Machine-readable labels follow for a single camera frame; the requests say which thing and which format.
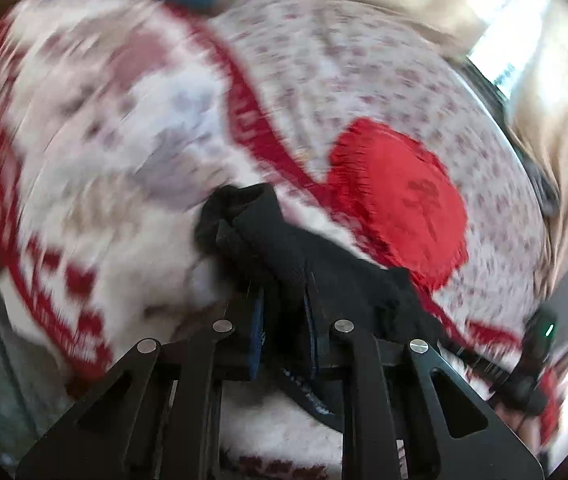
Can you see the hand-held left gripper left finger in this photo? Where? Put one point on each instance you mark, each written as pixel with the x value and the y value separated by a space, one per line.
pixel 256 330

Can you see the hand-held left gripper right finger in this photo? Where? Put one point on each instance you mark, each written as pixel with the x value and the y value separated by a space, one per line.
pixel 311 340

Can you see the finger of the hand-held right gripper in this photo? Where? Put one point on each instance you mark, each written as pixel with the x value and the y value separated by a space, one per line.
pixel 486 366

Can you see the black pants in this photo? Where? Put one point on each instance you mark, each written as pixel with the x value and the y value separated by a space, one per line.
pixel 284 245

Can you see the person's right hand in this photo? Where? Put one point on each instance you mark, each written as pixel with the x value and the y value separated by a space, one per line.
pixel 514 422

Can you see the red heart-shaped frilled pillow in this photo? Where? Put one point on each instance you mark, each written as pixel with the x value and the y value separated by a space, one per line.
pixel 399 195

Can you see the red and white floral blanket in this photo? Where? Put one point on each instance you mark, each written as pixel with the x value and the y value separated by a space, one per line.
pixel 88 135

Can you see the white small-flower bed sheet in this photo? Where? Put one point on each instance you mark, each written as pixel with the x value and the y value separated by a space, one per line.
pixel 314 60

